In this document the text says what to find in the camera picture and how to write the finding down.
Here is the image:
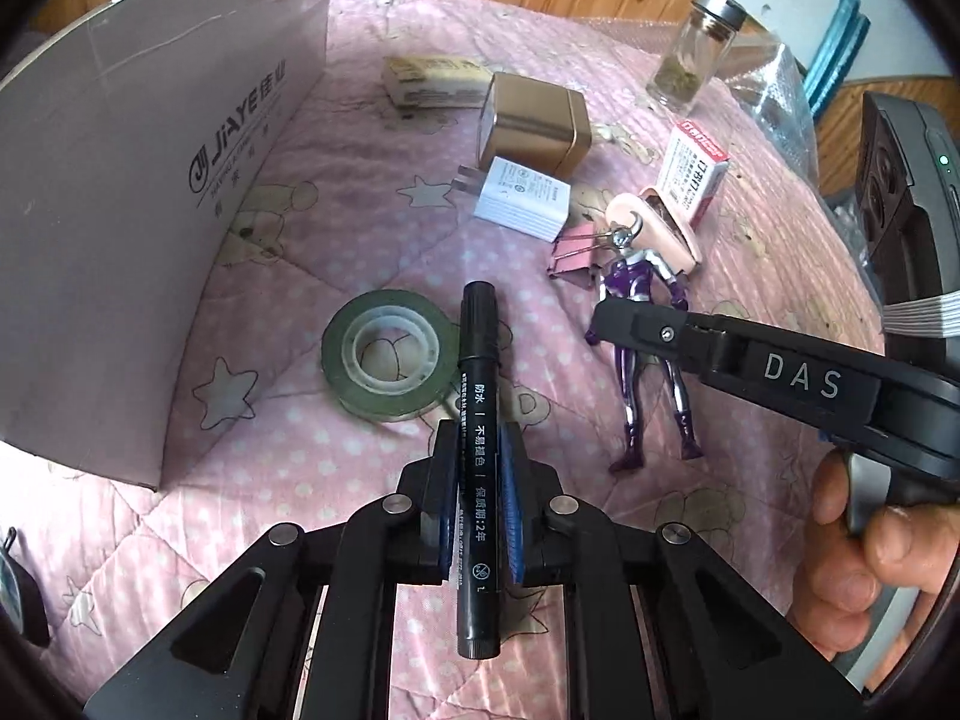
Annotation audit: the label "white cardboard box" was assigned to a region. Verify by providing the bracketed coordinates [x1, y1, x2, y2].
[2, 0, 331, 488]

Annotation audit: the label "bubble wrap sheet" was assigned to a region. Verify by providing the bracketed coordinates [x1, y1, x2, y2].
[719, 29, 887, 257]

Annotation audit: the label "purple silver action figure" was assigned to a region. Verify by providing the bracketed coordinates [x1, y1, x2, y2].
[599, 224, 703, 475]

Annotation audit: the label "red white medicine box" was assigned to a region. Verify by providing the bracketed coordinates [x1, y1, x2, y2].
[656, 119, 729, 227]

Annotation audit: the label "pink bear quilt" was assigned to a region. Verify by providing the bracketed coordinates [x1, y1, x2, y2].
[13, 0, 895, 720]

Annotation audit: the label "black framed glasses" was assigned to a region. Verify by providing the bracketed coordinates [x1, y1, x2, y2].
[2, 527, 50, 649]

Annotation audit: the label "glass jar with tea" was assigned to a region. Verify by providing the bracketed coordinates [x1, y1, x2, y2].
[646, 0, 747, 115]

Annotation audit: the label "person's right hand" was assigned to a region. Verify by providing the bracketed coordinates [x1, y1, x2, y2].
[788, 450, 958, 688]

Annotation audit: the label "cream tea carton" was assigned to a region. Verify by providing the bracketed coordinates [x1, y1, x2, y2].
[381, 55, 493, 109]

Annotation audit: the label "teal blue boards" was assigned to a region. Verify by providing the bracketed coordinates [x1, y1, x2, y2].
[802, 0, 871, 122]

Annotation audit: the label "white power adapter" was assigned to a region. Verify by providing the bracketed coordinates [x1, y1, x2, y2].
[451, 156, 571, 242]

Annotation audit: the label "gold tin box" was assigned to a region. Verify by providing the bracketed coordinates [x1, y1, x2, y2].
[477, 71, 592, 181]

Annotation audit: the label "pink binder clip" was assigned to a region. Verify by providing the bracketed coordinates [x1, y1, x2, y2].
[547, 221, 604, 289]

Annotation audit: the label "green tape roll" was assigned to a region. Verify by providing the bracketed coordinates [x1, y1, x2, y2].
[319, 289, 459, 422]

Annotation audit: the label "black marker pen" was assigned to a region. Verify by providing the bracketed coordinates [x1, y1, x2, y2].
[457, 281, 501, 660]

